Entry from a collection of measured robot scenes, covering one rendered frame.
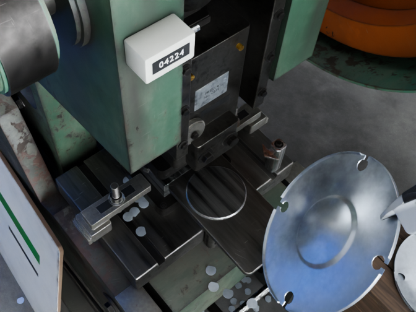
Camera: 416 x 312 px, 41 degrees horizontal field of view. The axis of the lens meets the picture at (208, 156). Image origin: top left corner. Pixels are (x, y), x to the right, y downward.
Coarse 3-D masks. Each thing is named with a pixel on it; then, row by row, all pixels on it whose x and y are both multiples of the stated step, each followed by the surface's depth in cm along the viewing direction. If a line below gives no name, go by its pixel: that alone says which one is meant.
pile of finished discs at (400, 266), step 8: (408, 240) 157; (400, 248) 155; (408, 248) 155; (400, 256) 154; (408, 256) 154; (400, 264) 153; (408, 264) 153; (400, 272) 151; (408, 272) 151; (400, 280) 150; (408, 280) 150; (400, 288) 149; (408, 288) 149; (408, 296) 148; (408, 304) 146
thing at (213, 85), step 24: (216, 0) 88; (192, 24) 83; (216, 24) 85; (240, 24) 85; (216, 48) 83; (240, 48) 87; (192, 72) 83; (216, 72) 88; (240, 72) 94; (192, 96) 88; (216, 96) 94; (192, 120) 93; (216, 120) 99; (192, 144) 97; (216, 144) 100; (192, 168) 103
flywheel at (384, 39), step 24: (336, 0) 108; (360, 0) 105; (384, 0) 100; (408, 0) 96; (336, 24) 108; (360, 24) 103; (384, 24) 99; (408, 24) 95; (360, 48) 107; (384, 48) 102; (408, 48) 98
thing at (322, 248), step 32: (320, 160) 101; (352, 160) 95; (288, 192) 105; (320, 192) 98; (352, 192) 92; (384, 192) 87; (288, 224) 101; (320, 224) 94; (352, 224) 88; (384, 224) 84; (288, 256) 97; (320, 256) 91; (352, 256) 86; (384, 256) 81; (288, 288) 94; (320, 288) 88; (352, 288) 83
